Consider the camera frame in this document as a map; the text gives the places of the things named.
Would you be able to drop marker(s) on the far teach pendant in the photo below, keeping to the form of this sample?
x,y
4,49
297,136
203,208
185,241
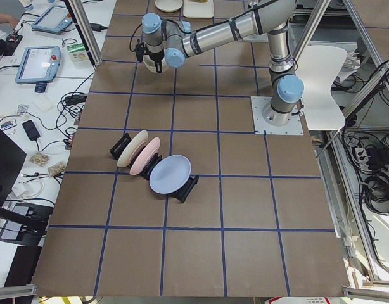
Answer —
x,y
54,20

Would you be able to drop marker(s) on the black power adapter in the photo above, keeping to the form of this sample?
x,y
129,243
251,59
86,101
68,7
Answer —
x,y
98,27

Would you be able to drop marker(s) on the near teach pendant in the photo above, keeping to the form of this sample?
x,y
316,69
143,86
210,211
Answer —
x,y
38,64

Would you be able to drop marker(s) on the white rectangular tray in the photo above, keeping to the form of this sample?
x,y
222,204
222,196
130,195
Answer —
x,y
198,9

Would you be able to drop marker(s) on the black phone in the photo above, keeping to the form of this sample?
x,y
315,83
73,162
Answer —
x,y
31,130

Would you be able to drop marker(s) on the white chair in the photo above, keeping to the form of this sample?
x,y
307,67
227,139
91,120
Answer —
x,y
318,66

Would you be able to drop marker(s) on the green white box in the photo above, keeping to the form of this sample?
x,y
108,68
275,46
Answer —
x,y
77,52

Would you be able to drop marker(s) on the black monitor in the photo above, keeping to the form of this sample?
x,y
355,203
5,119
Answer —
x,y
12,158

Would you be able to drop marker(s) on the teach pendant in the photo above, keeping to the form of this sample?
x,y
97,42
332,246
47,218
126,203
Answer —
x,y
54,20
38,64

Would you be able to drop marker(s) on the cream plate in rack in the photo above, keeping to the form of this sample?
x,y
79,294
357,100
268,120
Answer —
x,y
132,149

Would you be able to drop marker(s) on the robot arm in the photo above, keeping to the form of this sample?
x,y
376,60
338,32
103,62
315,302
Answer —
x,y
171,42

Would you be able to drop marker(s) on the white bowl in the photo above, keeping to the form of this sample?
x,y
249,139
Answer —
x,y
150,64

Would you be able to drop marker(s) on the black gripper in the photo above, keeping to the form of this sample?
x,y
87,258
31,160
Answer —
x,y
156,59

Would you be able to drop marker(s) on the pink plate in rack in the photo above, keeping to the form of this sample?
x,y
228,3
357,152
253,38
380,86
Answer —
x,y
145,156

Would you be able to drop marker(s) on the aluminium frame post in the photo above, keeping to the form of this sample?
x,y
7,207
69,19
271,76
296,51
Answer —
x,y
79,18

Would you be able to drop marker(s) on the lavender plate in rack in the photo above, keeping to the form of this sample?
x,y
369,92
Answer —
x,y
170,174

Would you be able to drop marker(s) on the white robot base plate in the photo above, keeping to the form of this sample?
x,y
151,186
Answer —
x,y
266,121

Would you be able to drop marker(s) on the black dish rack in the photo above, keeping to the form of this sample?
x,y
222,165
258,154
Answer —
x,y
180,194

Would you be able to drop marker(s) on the cream round plate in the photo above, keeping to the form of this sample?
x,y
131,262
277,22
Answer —
x,y
169,6

